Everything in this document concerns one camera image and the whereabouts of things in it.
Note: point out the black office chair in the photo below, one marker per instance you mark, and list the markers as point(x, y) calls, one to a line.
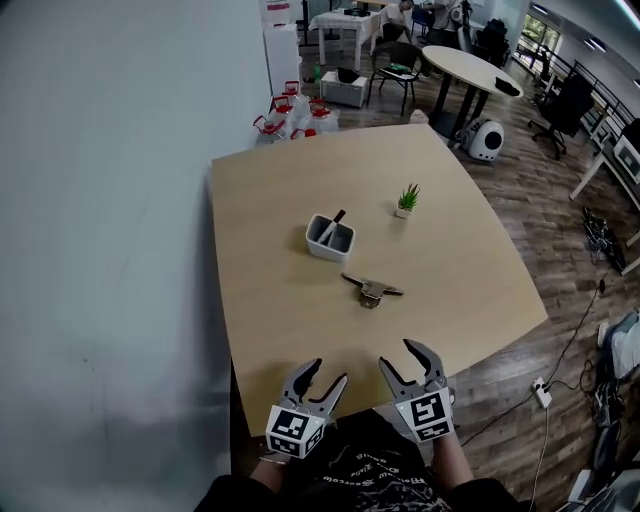
point(570, 105)

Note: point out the table with white cloth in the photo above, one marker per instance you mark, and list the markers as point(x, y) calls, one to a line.
point(345, 22)

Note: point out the white microwave oven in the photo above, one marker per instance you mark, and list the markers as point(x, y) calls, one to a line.
point(627, 157)

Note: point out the window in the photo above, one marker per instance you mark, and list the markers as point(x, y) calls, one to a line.
point(540, 32)

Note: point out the black marker pen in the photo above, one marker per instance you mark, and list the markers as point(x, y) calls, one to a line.
point(339, 216)

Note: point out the white water dispenser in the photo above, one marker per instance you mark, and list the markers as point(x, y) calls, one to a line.
point(281, 55)

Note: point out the black metal railing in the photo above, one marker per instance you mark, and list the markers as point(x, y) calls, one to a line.
point(600, 85)

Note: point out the white storage box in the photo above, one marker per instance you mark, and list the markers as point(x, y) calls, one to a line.
point(345, 92)

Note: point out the person's right forearm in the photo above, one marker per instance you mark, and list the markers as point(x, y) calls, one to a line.
point(450, 460)

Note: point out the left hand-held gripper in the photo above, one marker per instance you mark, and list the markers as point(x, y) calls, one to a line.
point(292, 430)

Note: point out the round white meeting table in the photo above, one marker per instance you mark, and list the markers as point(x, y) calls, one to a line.
point(465, 70)

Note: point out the green item on chair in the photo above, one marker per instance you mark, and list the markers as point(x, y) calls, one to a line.
point(397, 68)

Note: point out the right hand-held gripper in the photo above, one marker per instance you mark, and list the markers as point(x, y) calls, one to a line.
point(427, 415)

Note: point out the dispenser water bottle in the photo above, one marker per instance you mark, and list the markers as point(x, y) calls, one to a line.
point(277, 11)

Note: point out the red-capped water jug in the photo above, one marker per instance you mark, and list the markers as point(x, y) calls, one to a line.
point(303, 133)
point(318, 114)
point(269, 130)
point(291, 94)
point(280, 109)

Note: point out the person's black printed shirt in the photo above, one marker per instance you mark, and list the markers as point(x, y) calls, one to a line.
point(360, 465)

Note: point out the green bottle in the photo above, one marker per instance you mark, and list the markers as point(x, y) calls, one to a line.
point(316, 72)

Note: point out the black bowl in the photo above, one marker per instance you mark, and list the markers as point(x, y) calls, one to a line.
point(346, 75)

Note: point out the white desk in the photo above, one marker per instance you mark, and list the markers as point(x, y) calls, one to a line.
point(595, 172)

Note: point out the ceiling light strip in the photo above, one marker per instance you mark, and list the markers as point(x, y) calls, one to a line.
point(631, 6)

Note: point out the black pouch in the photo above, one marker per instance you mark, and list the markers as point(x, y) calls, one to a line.
point(507, 86)

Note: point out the white pet carrier backpack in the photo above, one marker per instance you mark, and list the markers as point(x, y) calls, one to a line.
point(487, 140)

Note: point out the white pen holder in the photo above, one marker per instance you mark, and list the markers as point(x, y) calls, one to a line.
point(325, 252)

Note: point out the person's left forearm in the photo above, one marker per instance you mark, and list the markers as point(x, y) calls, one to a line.
point(270, 477)

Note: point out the black mesh chair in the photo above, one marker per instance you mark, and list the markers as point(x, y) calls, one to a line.
point(382, 52)

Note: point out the white power strip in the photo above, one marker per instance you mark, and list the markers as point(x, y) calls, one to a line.
point(541, 392)

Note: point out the small potted green plant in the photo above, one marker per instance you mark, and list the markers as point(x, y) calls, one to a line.
point(406, 202)

